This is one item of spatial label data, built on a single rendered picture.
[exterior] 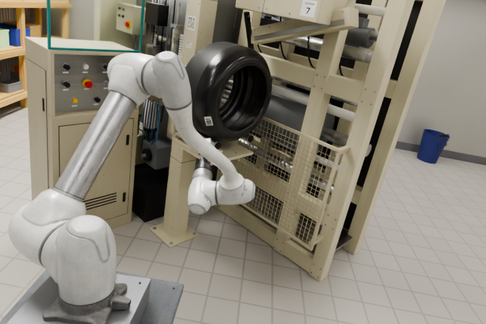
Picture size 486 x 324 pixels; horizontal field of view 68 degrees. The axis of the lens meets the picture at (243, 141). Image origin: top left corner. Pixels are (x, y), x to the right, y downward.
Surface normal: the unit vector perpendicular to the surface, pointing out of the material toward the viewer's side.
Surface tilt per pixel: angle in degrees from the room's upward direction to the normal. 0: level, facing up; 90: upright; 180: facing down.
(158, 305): 0
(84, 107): 90
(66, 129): 90
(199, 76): 66
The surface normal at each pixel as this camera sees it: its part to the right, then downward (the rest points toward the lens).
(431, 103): -0.07, 0.34
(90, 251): 0.50, -0.03
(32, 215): -0.29, -0.46
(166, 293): 0.17, -0.92
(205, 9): 0.71, 0.36
